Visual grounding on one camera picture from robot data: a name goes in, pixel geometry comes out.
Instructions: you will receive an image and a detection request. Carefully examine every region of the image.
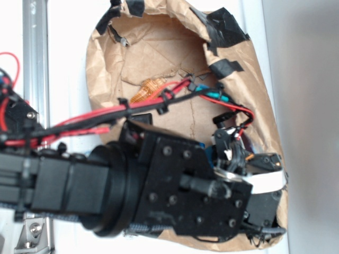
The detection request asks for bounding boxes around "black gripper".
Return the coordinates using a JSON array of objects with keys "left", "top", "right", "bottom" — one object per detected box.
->
[{"left": 119, "top": 120, "right": 282, "bottom": 237}]

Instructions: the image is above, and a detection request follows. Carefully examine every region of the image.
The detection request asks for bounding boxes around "blue sponge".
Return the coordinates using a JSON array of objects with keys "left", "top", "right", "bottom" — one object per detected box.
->
[{"left": 242, "top": 134, "right": 258, "bottom": 153}]

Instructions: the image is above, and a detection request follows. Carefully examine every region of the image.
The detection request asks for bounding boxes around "blue rubber ball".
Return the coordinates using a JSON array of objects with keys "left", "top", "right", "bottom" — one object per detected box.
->
[{"left": 204, "top": 145, "right": 218, "bottom": 169}]

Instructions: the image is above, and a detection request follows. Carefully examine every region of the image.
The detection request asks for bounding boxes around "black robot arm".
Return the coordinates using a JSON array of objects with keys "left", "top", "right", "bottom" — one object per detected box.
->
[{"left": 1, "top": 120, "right": 286, "bottom": 242}]

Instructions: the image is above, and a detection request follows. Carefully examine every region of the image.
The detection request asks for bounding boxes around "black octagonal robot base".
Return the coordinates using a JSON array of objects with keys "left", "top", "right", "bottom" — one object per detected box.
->
[{"left": 1, "top": 69, "right": 42, "bottom": 134}]

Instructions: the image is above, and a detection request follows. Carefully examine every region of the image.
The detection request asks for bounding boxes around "brown paper bag bin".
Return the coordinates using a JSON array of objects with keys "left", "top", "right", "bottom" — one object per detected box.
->
[{"left": 85, "top": 0, "right": 289, "bottom": 250}]

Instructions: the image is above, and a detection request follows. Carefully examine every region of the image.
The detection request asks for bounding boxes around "orange spiral seashell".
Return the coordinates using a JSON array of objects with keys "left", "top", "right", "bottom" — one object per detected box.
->
[{"left": 130, "top": 78, "right": 166, "bottom": 103}]

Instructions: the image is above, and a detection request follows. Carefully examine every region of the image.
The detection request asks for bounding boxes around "metal corner bracket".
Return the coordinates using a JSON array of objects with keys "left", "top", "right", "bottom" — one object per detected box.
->
[{"left": 14, "top": 217, "right": 44, "bottom": 253}]

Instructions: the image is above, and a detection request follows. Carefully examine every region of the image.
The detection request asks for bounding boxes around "red and black cable bundle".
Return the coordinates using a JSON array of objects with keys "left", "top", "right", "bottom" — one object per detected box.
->
[{"left": 0, "top": 51, "right": 255, "bottom": 149}]

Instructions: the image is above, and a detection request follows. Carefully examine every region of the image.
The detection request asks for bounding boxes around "aluminium extrusion rail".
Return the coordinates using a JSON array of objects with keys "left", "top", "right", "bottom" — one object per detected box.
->
[{"left": 22, "top": 1, "right": 55, "bottom": 253}]

